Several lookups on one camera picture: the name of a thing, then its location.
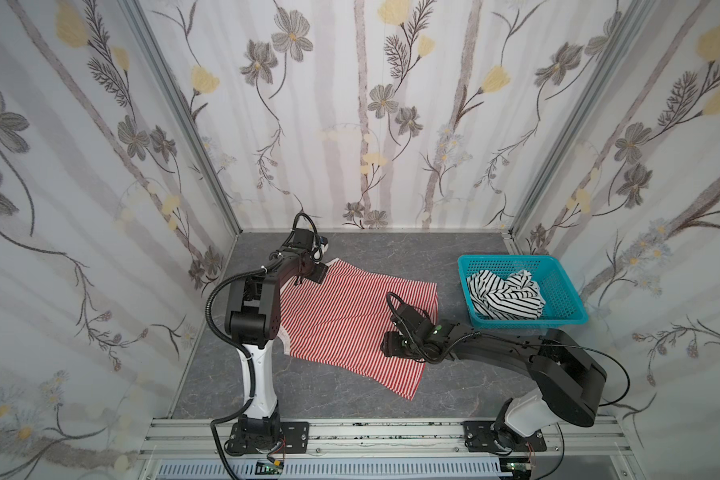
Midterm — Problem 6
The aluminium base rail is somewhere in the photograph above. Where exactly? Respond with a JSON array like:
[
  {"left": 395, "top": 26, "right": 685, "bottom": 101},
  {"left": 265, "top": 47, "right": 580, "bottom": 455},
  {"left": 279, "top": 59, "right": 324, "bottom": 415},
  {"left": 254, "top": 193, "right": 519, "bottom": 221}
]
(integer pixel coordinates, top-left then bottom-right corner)
[{"left": 137, "top": 416, "right": 634, "bottom": 462}]

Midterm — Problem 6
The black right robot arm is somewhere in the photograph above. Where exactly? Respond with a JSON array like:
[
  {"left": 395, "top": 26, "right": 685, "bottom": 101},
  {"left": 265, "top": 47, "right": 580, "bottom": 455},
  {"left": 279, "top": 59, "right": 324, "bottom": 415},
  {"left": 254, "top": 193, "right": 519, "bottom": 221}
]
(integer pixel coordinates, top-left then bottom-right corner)
[{"left": 381, "top": 304, "right": 607, "bottom": 456}]

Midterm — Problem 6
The black white striped tank top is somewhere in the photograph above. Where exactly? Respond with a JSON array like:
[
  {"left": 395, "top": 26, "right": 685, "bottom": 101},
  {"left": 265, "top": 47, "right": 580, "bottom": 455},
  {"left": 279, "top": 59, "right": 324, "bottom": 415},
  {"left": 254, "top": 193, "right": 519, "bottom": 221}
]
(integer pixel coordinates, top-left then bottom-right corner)
[{"left": 466, "top": 270, "right": 546, "bottom": 320}]

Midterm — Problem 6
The white slotted cable duct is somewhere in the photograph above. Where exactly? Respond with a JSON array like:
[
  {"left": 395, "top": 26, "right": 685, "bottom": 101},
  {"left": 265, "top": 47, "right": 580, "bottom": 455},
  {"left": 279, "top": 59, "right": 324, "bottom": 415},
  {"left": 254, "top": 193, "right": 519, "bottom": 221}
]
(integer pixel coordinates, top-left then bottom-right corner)
[{"left": 152, "top": 458, "right": 511, "bottom": 480}]

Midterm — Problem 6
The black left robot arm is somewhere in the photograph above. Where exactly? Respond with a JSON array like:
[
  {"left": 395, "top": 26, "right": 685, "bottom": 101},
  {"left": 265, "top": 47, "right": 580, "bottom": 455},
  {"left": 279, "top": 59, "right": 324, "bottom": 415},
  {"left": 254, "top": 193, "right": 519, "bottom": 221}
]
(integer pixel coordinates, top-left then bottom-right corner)
[{"left": 204, "top": 245, "right": 328, "bottom": 453}]

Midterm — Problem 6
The black corrugated cable conduit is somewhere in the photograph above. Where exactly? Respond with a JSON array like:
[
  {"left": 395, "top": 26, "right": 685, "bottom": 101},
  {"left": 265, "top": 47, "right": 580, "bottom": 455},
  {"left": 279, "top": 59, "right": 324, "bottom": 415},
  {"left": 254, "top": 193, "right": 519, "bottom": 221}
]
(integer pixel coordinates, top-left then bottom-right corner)
[{"left": 205, "top": 209, "right": 322, "bottom": 480}]

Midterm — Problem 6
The teal plastic basket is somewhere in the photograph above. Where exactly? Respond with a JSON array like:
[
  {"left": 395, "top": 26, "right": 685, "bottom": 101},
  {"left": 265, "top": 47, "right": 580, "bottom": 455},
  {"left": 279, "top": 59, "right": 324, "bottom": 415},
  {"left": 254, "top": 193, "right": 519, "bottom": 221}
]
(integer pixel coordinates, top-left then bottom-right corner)
[{"left": 458, "top": 255, "right": 588, "bottom": 329}]

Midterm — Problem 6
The red white striped tank top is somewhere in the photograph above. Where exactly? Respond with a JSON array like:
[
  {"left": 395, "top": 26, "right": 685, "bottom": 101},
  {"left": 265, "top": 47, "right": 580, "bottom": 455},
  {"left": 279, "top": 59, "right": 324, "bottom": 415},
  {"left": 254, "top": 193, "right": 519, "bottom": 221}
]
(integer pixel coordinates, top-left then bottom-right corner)
[{"left": 278, "top": 259, "right": 439, "bottom": 400}]

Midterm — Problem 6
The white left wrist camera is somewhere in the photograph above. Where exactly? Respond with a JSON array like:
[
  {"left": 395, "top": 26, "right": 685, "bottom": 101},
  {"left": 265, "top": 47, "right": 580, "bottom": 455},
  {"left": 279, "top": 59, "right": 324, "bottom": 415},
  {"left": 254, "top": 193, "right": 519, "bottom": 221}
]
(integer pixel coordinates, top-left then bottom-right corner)
[{"left": 312, "top": 235, "right": 329, "bottom": 262}]

